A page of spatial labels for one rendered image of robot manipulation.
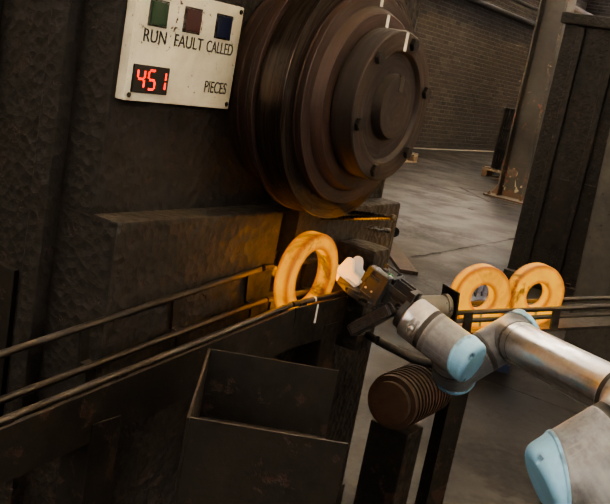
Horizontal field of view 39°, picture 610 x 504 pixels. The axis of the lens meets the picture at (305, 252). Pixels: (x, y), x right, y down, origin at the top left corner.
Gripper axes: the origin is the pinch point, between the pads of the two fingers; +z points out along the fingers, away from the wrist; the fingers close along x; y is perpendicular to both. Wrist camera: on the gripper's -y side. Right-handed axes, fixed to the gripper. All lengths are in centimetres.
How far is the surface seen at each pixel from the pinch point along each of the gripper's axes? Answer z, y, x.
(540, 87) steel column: 268, -22, -837
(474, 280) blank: -18.8, 5.9, -31.6
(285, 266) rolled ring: -0.8, 3.6, 21.3
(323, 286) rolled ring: -3.3, -1.3, 7.2
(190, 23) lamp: 21, 40, 48
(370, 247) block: -1.7, 6.0, -8.3
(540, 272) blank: -27, 12, -46
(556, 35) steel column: 282, 37, -836
